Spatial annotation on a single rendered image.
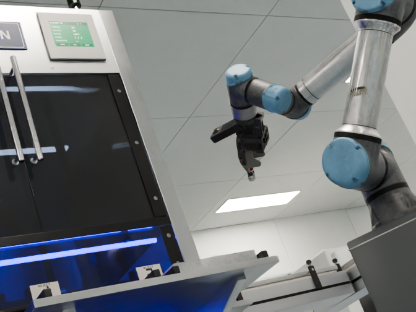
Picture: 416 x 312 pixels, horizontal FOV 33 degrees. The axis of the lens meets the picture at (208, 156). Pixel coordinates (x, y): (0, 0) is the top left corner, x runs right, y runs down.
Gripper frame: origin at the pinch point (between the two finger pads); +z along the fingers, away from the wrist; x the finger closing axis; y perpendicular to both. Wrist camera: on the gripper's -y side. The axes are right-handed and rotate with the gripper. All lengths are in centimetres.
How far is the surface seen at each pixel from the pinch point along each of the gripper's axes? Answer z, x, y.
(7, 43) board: -30, 21, -88
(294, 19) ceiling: 99, 269, -54
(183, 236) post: 25.4, -8.7, -23.4
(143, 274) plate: 22.3, -28.9, -29.2
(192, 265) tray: -2.9, -44.0, -2.5
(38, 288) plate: 7, -51, -50
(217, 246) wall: 446, 362, -199
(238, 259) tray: 3.3, -34.5, 6.3
